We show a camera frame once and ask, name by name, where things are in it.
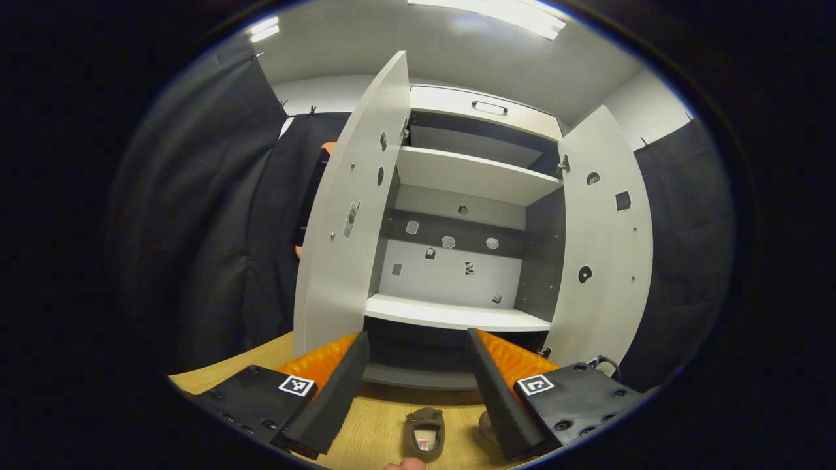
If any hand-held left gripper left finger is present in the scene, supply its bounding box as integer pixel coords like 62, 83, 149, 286
185, 331, 371, 462

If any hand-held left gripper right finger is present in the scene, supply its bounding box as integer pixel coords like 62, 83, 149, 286
465, 328, 649, 462

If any brown fuzzy shoe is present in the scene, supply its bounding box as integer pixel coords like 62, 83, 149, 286
401, 407, 447, 463
478, 410, 505, 448

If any white shoe cabinet door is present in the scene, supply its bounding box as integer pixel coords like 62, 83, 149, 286
544, 104, 654, 377
293, 51, 411, 359

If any white cabinet shelf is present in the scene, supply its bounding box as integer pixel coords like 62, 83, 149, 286
364, 292, 553, 332
395, 145, 564, 208

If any black backdrop cloth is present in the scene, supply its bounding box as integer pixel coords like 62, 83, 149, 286
108, 33, 735, 392

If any small ceiling light panel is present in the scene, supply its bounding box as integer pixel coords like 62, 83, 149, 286
248, 16, 281, 44

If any large ceiling light panel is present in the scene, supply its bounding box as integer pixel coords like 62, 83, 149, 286
408, 0, 568, 41

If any black cable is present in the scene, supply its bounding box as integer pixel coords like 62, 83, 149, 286
587, 355, 622, 381

